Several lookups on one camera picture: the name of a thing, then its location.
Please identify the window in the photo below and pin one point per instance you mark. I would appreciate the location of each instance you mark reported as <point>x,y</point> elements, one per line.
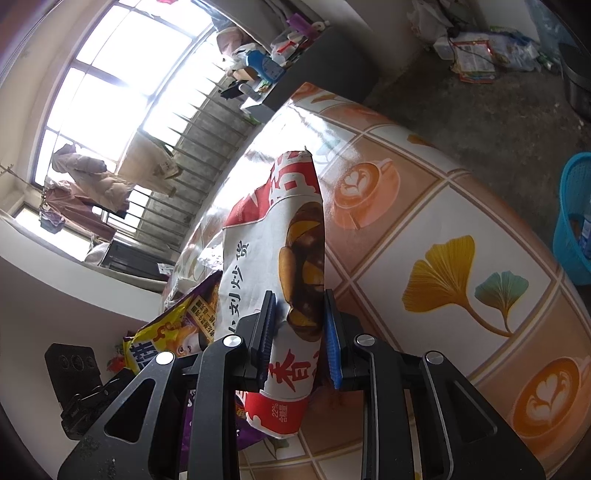
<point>115,92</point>

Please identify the white red snack bag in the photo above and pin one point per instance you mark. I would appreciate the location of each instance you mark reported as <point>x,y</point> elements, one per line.
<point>258,240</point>

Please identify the clutter of small items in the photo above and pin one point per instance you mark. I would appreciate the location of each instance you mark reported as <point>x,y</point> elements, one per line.
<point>291,46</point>

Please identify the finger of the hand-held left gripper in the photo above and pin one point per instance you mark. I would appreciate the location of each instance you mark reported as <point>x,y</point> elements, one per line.
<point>92,408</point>

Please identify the blue plastic basket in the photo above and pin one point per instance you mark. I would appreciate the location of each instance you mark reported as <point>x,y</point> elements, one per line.
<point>565,221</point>

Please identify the black board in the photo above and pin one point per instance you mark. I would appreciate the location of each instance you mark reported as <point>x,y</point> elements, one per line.
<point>134,261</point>

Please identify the pile of floor litter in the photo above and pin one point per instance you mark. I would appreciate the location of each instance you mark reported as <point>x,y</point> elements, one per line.
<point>485,53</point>

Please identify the cardboard box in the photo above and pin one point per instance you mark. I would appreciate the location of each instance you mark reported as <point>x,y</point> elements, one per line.
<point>241,74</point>

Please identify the white plastic bag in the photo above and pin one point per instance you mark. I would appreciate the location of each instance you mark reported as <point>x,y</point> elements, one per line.
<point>429,21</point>

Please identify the beige hanging garment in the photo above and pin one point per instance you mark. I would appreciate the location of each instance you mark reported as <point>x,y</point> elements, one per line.
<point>147,164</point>

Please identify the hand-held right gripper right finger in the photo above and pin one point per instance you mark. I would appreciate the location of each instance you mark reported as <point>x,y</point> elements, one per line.
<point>333,341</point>

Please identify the tan puffy coat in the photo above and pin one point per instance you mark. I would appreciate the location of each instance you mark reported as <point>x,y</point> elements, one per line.
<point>97,180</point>

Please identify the black rice cooker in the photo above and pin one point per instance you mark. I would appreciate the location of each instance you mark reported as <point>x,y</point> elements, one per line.
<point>577,78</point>

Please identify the purple cup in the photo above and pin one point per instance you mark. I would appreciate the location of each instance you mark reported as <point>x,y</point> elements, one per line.
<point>298,23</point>

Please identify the brown hanging jacket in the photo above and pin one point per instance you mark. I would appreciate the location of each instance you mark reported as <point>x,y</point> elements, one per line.
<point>78,210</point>

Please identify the pink bag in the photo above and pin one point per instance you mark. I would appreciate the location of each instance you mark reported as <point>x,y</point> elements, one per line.
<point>233,39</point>

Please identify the grey cabinet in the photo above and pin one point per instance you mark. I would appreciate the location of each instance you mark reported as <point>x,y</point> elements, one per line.
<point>323,69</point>

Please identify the blue detergent bottle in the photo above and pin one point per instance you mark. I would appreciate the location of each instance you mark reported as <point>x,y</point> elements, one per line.
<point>263,65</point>

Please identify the yellow blue snack bag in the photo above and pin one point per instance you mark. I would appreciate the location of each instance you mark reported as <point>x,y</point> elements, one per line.
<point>180,318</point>

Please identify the metal balcony railing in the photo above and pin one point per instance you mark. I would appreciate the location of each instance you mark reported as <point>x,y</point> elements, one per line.
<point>198,152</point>

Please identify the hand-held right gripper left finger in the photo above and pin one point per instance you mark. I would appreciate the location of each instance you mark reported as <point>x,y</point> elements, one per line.
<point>268,332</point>

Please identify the dark hanging garment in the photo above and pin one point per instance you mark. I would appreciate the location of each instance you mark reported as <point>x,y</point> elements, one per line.
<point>51,222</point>

